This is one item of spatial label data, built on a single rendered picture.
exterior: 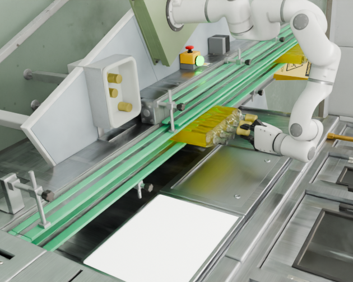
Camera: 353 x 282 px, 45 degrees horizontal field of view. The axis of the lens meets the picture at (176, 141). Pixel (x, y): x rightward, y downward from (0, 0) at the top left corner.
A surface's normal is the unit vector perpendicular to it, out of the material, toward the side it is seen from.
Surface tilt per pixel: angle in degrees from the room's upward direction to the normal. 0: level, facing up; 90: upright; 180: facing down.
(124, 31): 0
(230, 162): 90
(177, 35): 4
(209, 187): 90
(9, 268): 90
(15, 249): 90
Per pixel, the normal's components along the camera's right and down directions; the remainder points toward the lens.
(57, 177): -0.07, -0.90
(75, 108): 0.84, 0.18
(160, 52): -0.46, 0.72
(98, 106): -0.53, 0.41
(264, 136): -0.74, 0.28
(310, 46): -0.62, 0.11
